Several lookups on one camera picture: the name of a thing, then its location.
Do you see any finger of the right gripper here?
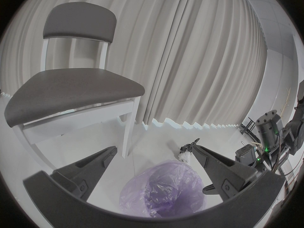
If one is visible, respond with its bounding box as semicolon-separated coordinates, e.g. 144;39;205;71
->
202;183;224;196

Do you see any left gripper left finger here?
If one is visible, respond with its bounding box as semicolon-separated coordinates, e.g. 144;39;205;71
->
50;146;118;200

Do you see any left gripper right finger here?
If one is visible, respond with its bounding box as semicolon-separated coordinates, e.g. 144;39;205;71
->
191;145;259;202

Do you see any clear printed wrapper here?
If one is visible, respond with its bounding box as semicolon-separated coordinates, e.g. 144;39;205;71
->
177;150;193;164

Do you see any purple plastic bag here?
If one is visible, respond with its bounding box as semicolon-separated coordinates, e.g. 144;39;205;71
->
119;160;207;218

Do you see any white chair with grey seat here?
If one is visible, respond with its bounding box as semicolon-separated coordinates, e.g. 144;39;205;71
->
4;2;145;173

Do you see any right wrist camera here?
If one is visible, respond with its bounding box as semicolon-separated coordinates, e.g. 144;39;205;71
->
235;145;256;166

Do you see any black frame table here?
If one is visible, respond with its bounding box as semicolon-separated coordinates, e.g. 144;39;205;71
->
240;117;258;136

